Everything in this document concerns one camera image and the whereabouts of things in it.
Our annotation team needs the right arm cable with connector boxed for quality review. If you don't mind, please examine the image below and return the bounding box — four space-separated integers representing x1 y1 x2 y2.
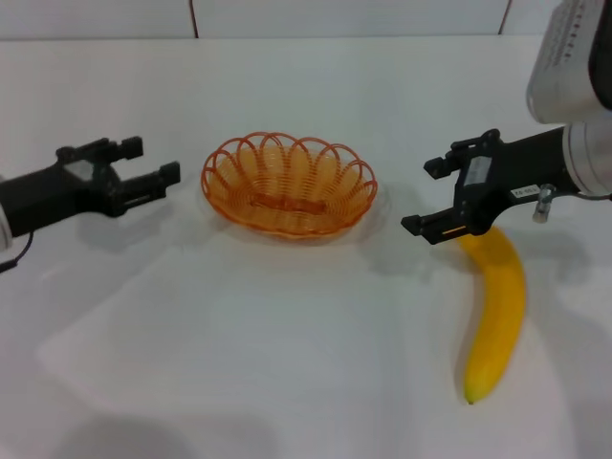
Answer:
532 183 612 224

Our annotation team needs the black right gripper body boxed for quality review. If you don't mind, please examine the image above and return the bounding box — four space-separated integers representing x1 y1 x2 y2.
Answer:
452 126 576 237

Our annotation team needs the left arm cable with connector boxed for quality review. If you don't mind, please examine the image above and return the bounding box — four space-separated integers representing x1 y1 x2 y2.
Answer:
0 230 35 275

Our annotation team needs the yellow banana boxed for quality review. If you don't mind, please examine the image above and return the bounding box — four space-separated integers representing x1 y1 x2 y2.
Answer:
453 225 528 406

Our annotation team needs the orange woven plastic basket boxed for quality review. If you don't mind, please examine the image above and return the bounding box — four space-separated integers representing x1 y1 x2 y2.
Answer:
200 131 380 239

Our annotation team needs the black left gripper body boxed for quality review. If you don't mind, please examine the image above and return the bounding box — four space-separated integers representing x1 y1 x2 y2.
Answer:
0 142 120 239

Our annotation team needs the arm cable with connector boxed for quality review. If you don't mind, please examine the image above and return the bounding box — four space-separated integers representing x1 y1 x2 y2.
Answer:
532 183 612 224
0 230 35 275

